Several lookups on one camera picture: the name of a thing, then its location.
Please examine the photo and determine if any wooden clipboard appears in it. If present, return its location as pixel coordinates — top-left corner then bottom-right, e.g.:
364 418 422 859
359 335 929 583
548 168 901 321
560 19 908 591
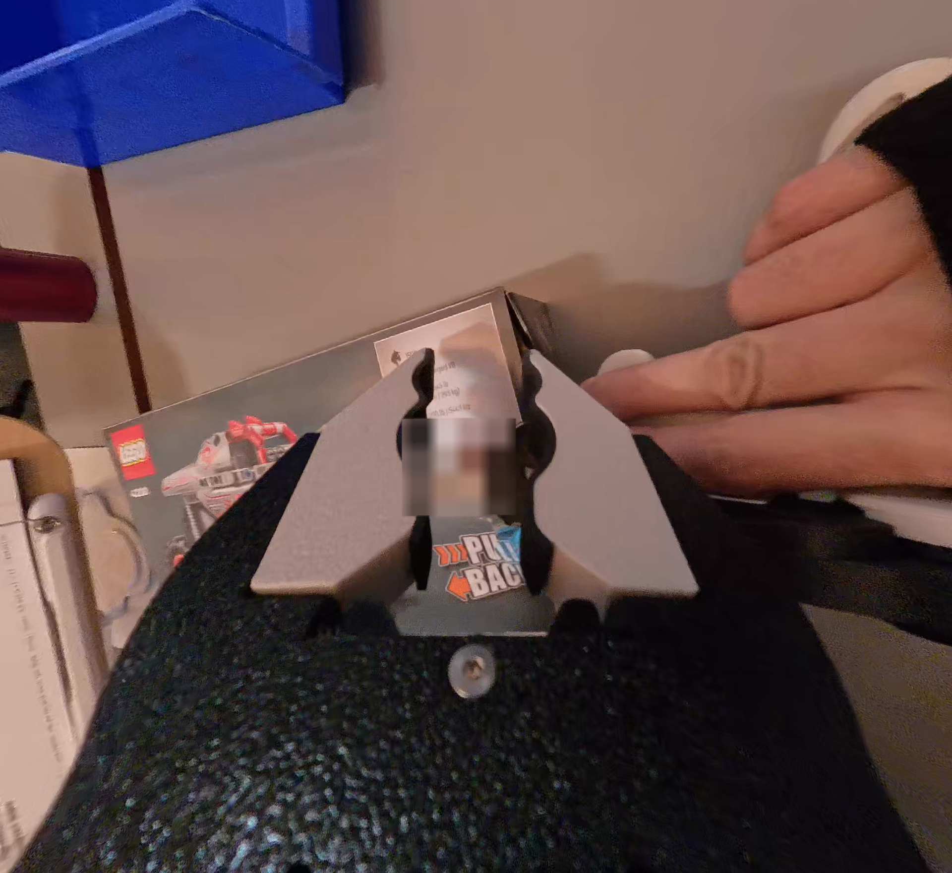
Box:
0 414 153 873

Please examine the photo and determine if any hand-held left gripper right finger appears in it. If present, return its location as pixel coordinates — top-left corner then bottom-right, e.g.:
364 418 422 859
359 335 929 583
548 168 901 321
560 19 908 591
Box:
519 349 700 604

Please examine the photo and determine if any black toy truck set box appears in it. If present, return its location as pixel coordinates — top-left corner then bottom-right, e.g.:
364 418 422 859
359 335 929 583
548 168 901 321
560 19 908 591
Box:
103 287 557 637

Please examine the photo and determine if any maroon cylinder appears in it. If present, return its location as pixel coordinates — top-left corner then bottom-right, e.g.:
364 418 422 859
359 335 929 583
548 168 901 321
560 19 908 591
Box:
0 247 99 325

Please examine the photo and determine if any blue plastic bin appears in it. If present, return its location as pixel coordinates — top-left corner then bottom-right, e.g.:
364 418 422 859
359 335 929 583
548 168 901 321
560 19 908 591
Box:
0 0 352 169

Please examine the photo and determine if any person's right hand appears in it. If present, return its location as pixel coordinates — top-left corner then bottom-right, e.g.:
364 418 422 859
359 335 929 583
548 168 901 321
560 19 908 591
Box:
580 144 952 498

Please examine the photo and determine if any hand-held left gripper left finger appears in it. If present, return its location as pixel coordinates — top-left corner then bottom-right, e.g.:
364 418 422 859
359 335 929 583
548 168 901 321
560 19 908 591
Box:
250 347 437 604

